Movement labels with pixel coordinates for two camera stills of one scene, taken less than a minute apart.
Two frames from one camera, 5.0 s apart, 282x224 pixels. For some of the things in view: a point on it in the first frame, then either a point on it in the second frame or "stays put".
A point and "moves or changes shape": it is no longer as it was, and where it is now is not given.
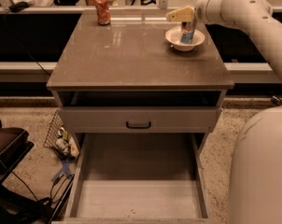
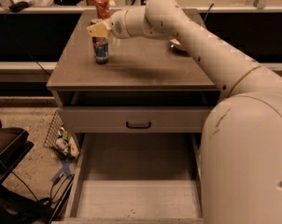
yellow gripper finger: x=184 y=14 → x=99 y=30
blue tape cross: x=65 y=169 stays put
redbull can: x=187 y=32 moves or changes shape
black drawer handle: x=132 y=127 stays put
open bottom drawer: x=139 y=178 stays put
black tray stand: x=9 y=147 stays put
